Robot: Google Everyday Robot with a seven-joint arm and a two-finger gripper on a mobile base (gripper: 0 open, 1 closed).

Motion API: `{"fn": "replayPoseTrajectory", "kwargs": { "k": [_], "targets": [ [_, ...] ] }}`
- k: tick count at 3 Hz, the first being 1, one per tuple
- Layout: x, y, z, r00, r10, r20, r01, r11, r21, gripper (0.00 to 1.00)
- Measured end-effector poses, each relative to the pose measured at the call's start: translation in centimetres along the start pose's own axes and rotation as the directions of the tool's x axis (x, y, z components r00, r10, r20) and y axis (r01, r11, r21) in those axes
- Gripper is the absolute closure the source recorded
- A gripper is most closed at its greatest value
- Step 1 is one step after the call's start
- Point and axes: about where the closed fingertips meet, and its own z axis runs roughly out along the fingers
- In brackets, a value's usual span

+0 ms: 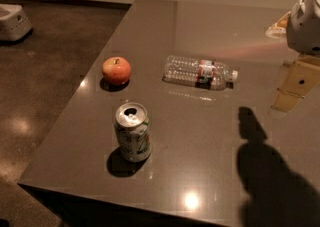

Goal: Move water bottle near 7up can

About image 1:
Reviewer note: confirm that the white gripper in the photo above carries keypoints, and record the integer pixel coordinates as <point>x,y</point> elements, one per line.
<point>304,29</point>

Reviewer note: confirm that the white machine base on floor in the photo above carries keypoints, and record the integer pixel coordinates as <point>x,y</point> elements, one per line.
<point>14,23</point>

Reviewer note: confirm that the clear plastic water bottle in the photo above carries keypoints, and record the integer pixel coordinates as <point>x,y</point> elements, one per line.
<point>199,73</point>

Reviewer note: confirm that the red apple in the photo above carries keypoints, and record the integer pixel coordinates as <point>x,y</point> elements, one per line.
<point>116,70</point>

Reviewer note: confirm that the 7up soda can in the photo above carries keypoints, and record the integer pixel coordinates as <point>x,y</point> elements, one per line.
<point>132,131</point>

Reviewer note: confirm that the pale object behind gripper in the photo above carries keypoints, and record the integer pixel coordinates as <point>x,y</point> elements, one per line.
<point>278,29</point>

